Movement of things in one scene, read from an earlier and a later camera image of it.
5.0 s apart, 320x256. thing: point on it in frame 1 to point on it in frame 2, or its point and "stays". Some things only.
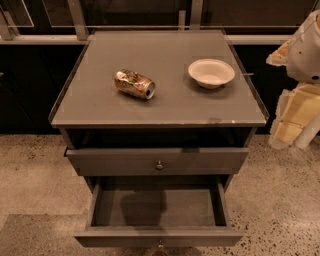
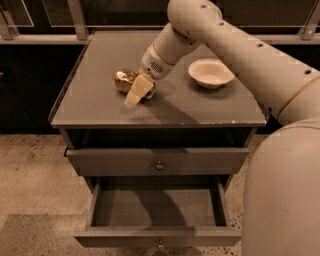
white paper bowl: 211,73 stays
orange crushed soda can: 133,83 stays
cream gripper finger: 280,56 to 141,84
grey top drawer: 159,162 stays
